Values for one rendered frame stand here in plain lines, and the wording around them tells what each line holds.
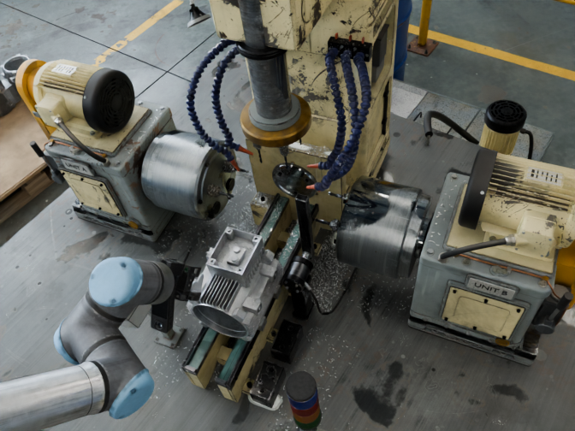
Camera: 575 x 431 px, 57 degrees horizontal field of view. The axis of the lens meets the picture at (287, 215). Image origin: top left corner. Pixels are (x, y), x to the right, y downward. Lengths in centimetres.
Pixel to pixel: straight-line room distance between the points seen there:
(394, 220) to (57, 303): 109
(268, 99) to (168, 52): 286
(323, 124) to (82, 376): 97
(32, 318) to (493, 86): 285
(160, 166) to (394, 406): 92
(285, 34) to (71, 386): 76
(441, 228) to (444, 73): 240
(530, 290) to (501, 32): 294
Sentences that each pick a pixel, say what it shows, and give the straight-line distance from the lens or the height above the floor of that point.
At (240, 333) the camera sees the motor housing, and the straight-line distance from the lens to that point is 143.
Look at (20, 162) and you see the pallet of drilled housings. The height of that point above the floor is 15.
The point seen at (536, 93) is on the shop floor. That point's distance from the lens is 361.
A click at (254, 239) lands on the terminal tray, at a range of 134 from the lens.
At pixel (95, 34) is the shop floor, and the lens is 454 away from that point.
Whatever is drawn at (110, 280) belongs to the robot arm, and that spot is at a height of 142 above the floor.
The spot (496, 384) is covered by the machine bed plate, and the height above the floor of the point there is 80.
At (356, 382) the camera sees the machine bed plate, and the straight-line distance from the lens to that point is 152.
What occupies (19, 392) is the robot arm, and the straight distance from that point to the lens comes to 93.
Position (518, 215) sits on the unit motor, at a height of 130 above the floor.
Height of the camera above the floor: 223
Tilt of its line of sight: 52 degrees down
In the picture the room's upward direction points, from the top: 9 degrees counter-clockwise
